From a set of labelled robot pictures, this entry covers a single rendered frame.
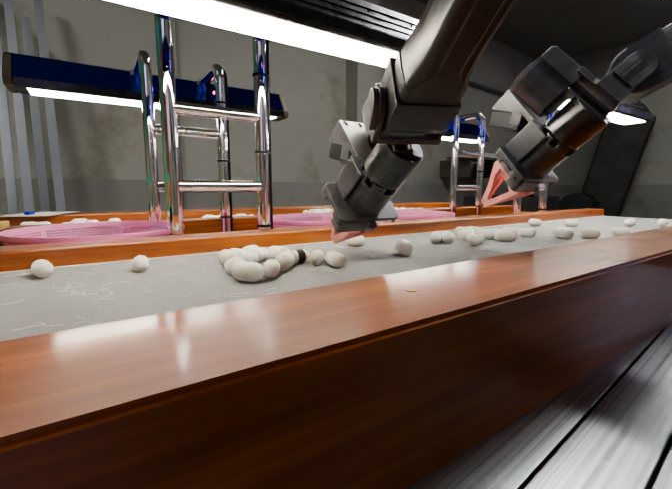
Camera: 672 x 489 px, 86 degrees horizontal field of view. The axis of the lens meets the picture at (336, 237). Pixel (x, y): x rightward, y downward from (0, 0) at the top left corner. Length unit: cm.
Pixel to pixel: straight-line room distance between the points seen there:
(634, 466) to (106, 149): 300
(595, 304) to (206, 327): 32
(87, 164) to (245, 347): 287
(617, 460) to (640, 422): 6
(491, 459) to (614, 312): 22
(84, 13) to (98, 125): 71
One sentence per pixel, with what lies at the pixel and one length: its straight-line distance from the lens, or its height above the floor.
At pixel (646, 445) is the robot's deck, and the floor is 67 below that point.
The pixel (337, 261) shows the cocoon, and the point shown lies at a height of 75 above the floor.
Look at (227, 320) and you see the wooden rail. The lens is 21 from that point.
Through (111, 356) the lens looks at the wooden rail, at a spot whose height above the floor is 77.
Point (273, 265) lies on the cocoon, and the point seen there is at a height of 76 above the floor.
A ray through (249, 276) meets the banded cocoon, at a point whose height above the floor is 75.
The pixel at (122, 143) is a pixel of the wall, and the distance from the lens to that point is 306.
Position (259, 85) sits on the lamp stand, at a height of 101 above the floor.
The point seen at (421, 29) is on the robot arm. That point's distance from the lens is 36.
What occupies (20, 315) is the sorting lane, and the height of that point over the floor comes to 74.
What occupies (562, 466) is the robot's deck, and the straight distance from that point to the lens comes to 29.
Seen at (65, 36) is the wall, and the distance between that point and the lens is 316.
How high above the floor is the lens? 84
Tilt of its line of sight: 8 degrees down
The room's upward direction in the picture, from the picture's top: straight up
